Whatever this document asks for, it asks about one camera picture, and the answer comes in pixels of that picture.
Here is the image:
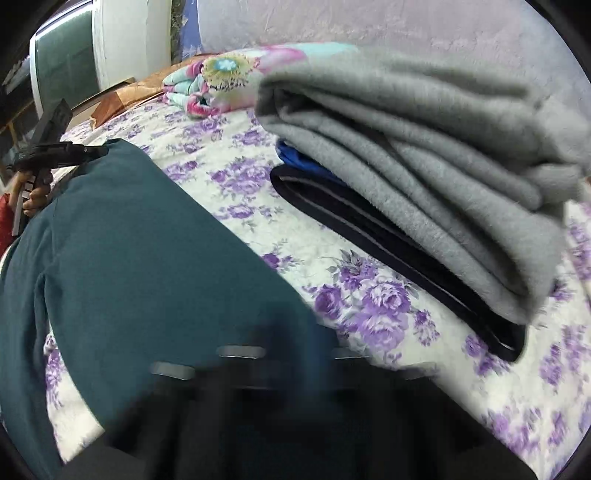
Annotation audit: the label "folded black garment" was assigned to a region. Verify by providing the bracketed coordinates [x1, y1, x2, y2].
[270, 140, 527, 363]

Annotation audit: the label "folded floral turquoise quilt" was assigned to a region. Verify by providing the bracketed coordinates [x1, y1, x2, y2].
[162, 42, 355, 119]

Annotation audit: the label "person's hand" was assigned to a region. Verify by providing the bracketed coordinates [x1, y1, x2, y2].
[7, 170, 53, 217]

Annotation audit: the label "purple floral bedspread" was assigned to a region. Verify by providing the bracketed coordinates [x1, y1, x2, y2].
[65, 100, 590, 479]

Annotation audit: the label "window with white frame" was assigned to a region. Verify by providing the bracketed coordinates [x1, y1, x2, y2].
[29, 0, 172, 115]

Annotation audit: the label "brown orange pillow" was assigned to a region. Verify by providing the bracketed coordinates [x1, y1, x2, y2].
[90, 54, 209, 129]

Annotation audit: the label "dark teal fleece pants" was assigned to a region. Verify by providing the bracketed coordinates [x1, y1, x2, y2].
[1, 139, 338, 479]

